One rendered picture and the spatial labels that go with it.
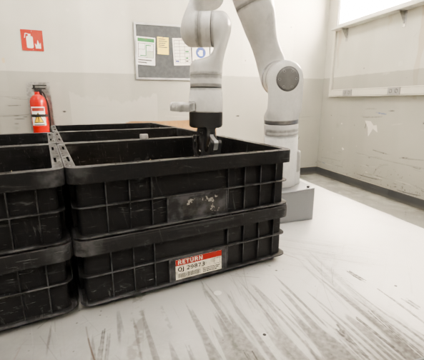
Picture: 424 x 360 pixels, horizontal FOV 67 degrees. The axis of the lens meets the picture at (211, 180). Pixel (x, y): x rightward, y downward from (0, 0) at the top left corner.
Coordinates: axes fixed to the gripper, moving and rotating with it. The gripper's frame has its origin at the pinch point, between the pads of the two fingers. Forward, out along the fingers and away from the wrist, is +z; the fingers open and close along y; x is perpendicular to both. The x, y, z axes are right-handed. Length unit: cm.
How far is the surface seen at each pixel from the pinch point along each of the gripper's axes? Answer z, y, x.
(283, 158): -6.0, -18.1, -9.1
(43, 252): 4.0, -22.9, 31.7
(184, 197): -0.9, -19.9, 10.6
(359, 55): -70, 243, -274
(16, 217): -1.4, -22.8, 34.3
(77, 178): -6.0, -22.3, 26.6
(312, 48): -86, 307, -256
